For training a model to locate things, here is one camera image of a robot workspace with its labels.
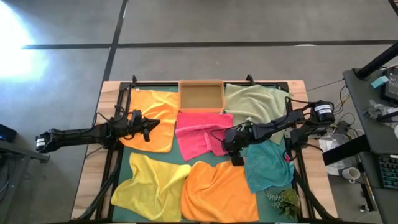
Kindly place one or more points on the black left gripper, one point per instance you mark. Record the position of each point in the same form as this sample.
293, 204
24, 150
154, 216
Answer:
133, 124

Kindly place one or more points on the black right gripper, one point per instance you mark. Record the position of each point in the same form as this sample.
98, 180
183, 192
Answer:
234, 140

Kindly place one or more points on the light orange microfiber towel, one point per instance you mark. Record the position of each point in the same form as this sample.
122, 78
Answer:
155, 105

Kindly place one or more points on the light green microfiber towel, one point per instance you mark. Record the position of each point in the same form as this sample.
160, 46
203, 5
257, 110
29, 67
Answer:
248, 102

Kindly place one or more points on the pink microfiber towel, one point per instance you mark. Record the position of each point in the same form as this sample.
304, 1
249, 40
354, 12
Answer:
192, 133

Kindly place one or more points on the teal microfiber towel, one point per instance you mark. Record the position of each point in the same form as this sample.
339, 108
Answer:
267, 168

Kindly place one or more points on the yellow microfiber towel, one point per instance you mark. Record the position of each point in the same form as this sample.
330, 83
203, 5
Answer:
149, 186

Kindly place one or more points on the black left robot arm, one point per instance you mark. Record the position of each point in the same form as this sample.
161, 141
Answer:
77, 135

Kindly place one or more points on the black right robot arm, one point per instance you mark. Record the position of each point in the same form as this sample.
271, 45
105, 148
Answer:
280, 121

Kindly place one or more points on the orange plastic bin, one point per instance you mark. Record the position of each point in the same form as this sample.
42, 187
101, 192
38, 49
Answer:
202, 96

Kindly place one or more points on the small artificial green plant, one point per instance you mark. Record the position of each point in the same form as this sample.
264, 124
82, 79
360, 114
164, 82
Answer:
289, 200

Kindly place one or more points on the white plastic bag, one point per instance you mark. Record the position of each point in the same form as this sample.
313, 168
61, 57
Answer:
329, 143

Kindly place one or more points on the black power strip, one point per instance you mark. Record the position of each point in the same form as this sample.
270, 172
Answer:
342, 127

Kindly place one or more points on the black desk support bar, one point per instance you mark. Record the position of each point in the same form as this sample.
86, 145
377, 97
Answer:
345, 151

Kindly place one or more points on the white mug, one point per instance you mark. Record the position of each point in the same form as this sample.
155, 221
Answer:
351, 173

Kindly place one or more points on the grey metal stand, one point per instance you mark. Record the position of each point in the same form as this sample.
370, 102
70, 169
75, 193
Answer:
18, 152

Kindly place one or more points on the dark grey side desk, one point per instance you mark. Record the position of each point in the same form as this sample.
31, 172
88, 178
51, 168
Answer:
373, 137

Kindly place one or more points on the black box with blue light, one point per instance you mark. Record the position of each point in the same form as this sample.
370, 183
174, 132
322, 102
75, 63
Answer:
7, 133

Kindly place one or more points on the clear plastic bag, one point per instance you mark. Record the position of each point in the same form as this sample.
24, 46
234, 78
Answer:
377, 109

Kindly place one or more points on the black computer keyboard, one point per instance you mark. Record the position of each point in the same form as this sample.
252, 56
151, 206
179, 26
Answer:
388, 171

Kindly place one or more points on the black electronic device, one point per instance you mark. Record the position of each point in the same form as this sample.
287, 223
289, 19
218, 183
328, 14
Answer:
392, 84

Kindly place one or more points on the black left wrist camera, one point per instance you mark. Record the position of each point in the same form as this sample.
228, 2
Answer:
146, 135

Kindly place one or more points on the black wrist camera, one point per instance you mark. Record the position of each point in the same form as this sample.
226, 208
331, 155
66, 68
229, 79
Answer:
146, 135
237, 160

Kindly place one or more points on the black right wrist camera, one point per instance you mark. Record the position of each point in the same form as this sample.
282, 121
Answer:
237, 160

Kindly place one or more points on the black metal table frame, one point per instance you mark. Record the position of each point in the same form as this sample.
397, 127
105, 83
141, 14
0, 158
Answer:
126, 84

